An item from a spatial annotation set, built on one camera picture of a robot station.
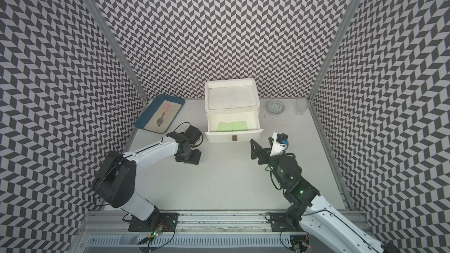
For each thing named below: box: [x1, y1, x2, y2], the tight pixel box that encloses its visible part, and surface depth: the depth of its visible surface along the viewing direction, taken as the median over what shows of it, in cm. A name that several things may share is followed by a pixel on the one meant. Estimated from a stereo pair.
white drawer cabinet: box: [204, 77, 261, 115], surface depth 89 cm
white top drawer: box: [204, 110, 264, 143], surface depth 84 cm
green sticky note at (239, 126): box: [230, 120, 248, 132], surface depth 87 cm
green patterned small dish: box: [266, 99, 286, 116], surface depth 114 cm
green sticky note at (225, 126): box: [216, 121, 235, 132], surface depth 87 cm
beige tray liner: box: [143, 99, 183, 134], surface depth 110 cm
